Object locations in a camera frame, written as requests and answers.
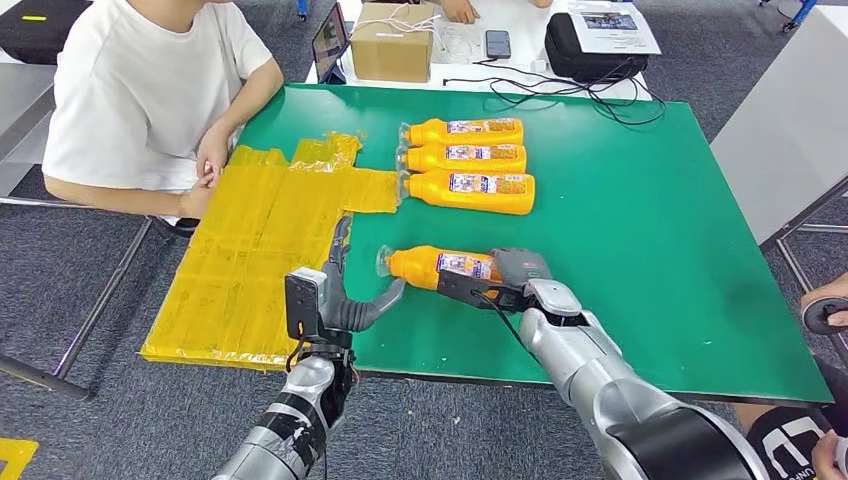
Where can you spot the white handheld controller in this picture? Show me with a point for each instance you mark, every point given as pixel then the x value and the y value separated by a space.
pixel 811 316

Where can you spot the orange detergent bottle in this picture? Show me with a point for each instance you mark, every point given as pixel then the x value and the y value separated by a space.
pixel 427 159
pixel 414 265
pixel 427 131
pixel 474 202

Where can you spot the yellow taped mat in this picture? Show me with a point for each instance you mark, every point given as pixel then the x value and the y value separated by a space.
pixel 232 265

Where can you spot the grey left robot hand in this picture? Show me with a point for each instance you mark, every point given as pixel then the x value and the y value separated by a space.
pixel 344 311

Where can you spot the white power adapter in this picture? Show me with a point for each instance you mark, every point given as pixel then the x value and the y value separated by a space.
pixel 538 65

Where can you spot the white side table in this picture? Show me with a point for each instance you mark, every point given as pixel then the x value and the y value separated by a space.
pixel 782 132

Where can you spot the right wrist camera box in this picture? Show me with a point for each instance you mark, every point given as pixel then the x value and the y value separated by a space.
pixel 470 291

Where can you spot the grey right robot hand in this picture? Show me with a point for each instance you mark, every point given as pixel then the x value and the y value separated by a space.
pixel 523 265

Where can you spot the printed paper sheet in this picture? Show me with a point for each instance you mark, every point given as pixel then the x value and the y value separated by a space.
pixel 613 30

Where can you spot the blue metal leg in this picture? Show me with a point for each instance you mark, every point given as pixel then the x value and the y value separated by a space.
pixel 303 8

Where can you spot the blue metal rack frame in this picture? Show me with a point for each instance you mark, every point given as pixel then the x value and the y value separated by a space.
pixel 798 14

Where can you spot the black smartphone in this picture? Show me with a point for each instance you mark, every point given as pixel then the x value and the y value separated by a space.
pixel 498 44

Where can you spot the black tablet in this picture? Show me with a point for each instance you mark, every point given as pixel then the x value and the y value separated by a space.
pixel 329 40

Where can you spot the yellow floor marker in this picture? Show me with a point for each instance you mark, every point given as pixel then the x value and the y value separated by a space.
pixel 16 457

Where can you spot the grey metal bench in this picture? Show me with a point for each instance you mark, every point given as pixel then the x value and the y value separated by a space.
pixel 23 93

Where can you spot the black carrying case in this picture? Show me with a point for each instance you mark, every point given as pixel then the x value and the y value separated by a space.
pixel 580 63
pixel 40 36

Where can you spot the brown cardboard box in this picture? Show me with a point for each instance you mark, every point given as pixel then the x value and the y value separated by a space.
pixel 391 53

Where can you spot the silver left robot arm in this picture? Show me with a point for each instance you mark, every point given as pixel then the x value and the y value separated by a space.
pixel 291 424

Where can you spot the black stool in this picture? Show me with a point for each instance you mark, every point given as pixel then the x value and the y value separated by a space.
pixel 173 225

